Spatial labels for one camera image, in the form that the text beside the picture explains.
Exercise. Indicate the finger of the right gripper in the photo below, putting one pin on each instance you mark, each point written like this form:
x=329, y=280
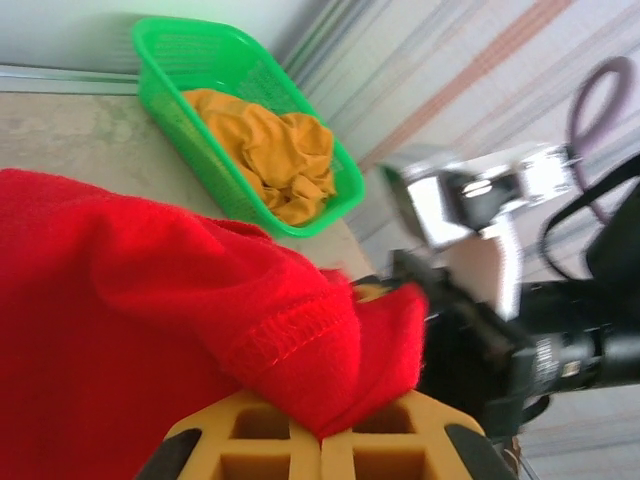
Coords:
x=407, y=270

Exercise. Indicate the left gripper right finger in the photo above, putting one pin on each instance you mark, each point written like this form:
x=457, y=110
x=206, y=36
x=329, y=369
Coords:
x=400, y=445

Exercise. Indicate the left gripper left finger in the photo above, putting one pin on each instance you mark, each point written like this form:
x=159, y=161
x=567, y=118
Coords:
x=260, y=450

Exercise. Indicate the red t-shirt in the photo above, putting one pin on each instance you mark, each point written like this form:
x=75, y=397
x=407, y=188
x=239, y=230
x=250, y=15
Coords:
x=125, y=310

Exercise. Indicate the green plastic basket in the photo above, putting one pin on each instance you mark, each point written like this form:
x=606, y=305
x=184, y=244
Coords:
x=165, y=60

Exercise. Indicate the mustard yellow cloth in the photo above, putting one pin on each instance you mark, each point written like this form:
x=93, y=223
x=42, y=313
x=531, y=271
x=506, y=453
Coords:
x=270, y=150

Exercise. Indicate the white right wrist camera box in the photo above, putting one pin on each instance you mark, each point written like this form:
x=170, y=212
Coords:
x=475, y=200

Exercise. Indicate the aluminium table edge rail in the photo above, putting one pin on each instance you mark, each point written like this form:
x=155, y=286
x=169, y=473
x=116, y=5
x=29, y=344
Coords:
x=60, y=80

